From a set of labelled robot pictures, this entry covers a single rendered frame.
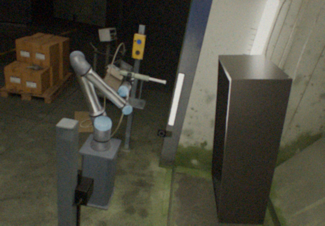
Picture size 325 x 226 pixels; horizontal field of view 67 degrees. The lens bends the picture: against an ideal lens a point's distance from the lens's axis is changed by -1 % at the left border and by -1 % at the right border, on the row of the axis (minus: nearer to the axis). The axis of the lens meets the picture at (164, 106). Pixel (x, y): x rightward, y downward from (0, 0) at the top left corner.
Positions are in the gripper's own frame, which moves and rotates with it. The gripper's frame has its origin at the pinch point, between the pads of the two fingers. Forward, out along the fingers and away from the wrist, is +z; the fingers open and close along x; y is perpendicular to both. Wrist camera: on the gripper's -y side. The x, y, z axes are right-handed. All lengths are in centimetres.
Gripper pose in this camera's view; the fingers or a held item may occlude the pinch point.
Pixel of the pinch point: (131, 77)
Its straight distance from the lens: 260.5
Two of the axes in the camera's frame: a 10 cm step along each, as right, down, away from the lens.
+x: 9.8, 1.9, -0.1
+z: 0.9, -4.2, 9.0
